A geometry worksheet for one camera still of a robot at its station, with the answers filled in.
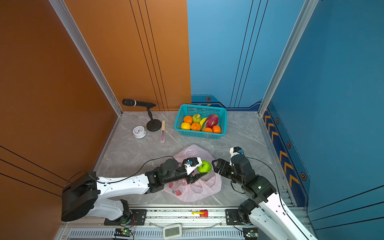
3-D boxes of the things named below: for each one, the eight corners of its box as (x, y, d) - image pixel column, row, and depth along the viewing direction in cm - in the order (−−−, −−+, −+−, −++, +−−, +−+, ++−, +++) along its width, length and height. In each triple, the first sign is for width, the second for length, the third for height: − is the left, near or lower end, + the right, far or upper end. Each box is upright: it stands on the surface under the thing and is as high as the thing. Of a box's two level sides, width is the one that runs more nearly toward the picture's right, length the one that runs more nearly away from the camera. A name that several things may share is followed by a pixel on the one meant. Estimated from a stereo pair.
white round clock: (133, 138, 107) (131, 135, 103) (136, 129, 112) (134, 125, 108) (145, 138, 107) (143, 135, 103) (147, 129, 112) (146, 125, 108)
